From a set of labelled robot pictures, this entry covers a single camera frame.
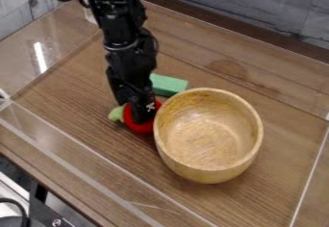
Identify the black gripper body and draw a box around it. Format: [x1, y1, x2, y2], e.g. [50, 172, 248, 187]
[105, 28, 157, 96]

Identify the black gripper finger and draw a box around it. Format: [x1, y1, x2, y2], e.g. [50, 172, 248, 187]
[106, 68, 132, 106]
[128, 94, 155, 124]

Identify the red plush fruit green stem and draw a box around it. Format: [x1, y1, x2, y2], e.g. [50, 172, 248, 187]
[108, 103, 153, 134]

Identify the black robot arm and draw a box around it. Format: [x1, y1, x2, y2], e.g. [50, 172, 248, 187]
[57, 0, 157, 124]

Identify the green foam block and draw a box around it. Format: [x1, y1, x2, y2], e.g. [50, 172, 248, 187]
[149, 73, 188, 97]

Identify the wooden bowl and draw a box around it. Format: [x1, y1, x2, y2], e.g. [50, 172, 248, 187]
[153, 88, 264, 184]

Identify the clear acrylic corner bracket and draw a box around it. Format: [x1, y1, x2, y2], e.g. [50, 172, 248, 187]
[81, 0, 98, 26]

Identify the clear acrylic enclosure wall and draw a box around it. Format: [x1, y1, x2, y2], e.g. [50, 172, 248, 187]
[0, 0, 329, 227]

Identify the black metal table frame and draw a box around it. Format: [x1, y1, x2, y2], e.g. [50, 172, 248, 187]
[26, 182, 82, 227]

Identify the black cable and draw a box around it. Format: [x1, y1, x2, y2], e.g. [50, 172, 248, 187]
[0, 197, 29, 227]

